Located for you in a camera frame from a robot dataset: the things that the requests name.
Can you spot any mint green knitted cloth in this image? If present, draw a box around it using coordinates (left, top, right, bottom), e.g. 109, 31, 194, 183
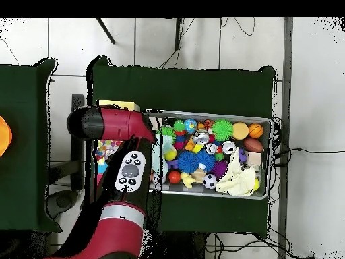
150, 134, 173, 187

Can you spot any large polka dot cloth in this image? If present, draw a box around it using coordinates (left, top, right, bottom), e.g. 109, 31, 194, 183
94, 139, 123, 166

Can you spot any wooden box with three holes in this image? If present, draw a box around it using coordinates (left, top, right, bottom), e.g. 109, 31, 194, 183
95, 99, 142, 195

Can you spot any rainbow spiky caterpillar toy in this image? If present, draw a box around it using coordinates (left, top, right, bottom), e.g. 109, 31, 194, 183
172, 119, 187, 150

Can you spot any blue spiky ball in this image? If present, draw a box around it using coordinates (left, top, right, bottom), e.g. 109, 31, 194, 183
177, 150, 200, 174

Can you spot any globe print ball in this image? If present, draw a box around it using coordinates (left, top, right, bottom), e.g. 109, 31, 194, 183
183, 118, 198, 134

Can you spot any red orange ball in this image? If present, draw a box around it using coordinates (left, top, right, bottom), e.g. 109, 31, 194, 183
167, 170, 182, 185

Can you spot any green spiky ball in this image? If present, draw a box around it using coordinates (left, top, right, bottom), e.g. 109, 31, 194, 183
211, 119, 233, 142

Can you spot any small soccer ball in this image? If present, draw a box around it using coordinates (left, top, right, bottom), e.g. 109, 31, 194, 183
202, 173, 218, 190

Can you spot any purple knobbly ball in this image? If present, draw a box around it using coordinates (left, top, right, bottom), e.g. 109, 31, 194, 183
211, 159, 229, 178

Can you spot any dark green tablecloth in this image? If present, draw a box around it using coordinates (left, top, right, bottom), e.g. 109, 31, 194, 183
0, 57, 63, 233
85, 55, 276, 239

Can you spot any pale yellow knitted cloth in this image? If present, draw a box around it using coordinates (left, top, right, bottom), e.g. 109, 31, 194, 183
215, 146, 260, 198

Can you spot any black tripod leg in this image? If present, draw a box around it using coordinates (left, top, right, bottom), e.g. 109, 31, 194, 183
95, 17, 116, 45
174, 17, 183, 51

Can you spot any grey plastic foot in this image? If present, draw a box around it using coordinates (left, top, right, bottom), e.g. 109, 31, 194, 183
45, 190, 80, 220

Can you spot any orange plastic object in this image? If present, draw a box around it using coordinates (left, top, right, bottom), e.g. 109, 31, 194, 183
0, 115, 13, 158

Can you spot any wire mesh bin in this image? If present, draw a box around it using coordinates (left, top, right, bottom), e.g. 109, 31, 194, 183
144, 109, 273, 200

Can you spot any black cable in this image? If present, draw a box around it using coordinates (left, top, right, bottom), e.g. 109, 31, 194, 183
272, 146, 345, 168

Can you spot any grey floor cable cover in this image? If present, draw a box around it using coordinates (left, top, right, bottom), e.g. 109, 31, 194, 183
277, 17, 294, 259

